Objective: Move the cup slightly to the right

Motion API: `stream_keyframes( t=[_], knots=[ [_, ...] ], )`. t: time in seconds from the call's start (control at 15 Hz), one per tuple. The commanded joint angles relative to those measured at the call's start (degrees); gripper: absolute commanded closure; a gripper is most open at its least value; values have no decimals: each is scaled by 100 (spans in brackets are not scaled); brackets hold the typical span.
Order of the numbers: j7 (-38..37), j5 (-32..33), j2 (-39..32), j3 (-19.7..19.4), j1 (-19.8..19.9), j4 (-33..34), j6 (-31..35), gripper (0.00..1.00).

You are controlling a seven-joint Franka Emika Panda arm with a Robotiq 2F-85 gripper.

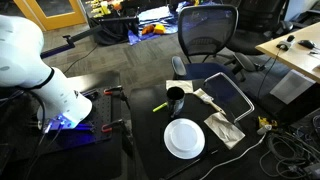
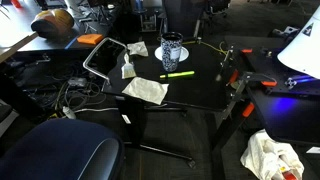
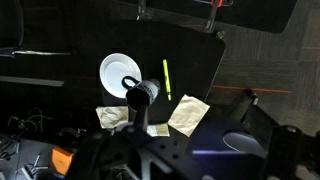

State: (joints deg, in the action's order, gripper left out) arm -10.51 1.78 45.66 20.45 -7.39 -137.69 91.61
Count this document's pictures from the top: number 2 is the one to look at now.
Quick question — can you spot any black white patterned cup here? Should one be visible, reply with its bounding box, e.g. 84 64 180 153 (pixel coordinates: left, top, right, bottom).
160 31 184 73

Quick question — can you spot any green highlighter marker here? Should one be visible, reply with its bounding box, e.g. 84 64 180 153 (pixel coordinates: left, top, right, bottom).
159 70 196 80

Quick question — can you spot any black rolling table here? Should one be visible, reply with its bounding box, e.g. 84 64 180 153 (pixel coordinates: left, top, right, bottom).
101 41 242 169

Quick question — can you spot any black mesh office chair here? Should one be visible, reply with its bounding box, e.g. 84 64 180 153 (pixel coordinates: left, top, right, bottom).
162 0 232 38

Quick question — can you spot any grey power brick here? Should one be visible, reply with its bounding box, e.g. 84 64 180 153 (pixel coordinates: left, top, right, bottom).
67 76 88 88

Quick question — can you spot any orange foam block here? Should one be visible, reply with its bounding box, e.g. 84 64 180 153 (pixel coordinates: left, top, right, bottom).
76 33 105 46

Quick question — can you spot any white power adapter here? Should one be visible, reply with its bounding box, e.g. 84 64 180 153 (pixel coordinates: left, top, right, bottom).
62 105 77 120

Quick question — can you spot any blue office chair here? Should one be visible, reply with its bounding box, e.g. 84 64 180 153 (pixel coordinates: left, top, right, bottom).
0 118 125 180

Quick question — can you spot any white plastic bag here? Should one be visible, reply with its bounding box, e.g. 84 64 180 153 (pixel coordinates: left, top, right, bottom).
239 129 305 180

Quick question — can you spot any yellow black helmet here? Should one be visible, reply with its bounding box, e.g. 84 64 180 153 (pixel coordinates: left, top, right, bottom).
30 8 75 38

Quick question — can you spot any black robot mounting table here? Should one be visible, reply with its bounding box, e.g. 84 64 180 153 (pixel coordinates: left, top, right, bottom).
223 34 320 147

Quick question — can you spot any wooden handled paintbrush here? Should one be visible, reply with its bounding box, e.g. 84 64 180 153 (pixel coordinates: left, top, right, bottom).
120 52 137 80

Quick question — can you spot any white cable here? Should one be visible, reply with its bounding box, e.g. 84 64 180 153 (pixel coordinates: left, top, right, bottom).
74 106 120 115

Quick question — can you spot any yellow cable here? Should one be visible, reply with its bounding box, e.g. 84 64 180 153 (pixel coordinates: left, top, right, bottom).
181 39 230 56

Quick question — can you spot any black clamp orange handle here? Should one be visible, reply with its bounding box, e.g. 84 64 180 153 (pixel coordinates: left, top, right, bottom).
219 71 278 122
215 46 254 87

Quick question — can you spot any tangled floor cable bundle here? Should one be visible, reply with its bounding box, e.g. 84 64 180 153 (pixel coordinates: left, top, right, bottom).
19 59 108 118

